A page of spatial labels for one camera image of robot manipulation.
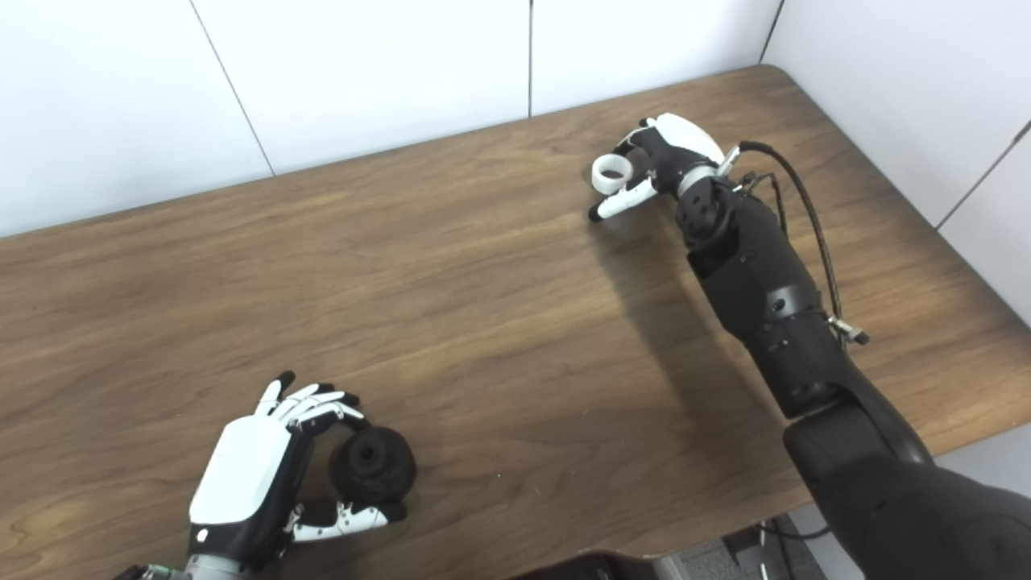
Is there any black robot torso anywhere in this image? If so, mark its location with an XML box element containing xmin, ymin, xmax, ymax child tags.
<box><xmin>507</xmin><ymin>550</ymin><xmax>669</xmax><ymax>580</ymax></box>

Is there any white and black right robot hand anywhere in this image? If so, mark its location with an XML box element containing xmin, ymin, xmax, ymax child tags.
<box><xmin>588</xmin><ymin>113</ymin><xmax>738</xmax><ymax>223</ymax></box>

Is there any black floor cable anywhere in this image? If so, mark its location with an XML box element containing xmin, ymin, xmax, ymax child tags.
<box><xmin>757</xmin><ymin>520</ymin><xmax>830</xmax><ymax>580</ymax></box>

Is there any thin black right arm wire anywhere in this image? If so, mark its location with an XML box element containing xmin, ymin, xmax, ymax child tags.
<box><xmin>743</xmin><ymin>169</ymin><xmax>789</xmax><ymax>236</ymax></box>

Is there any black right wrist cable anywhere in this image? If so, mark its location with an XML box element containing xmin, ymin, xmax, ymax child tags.
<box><xmin>737</xmin><ymin>141</ymin><xmax>871</xmax><ymax>346</ymax></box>

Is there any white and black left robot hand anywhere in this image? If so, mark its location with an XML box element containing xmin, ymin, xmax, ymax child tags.
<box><xmin>184</xmin><ymin>371</ymin><xmax>408</xmax><ymax>580</ymax></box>

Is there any round black part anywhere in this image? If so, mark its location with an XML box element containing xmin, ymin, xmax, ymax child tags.
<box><xmin>329</xmin><ymin>426</ymin><xmax>418</xmax><ymax>504</ymax></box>

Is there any white ring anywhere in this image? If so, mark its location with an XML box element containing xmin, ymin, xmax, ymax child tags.
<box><xmin>591</xmin><ymin>154</ymin><xmax>635</xmax><ymax>196</ymax></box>

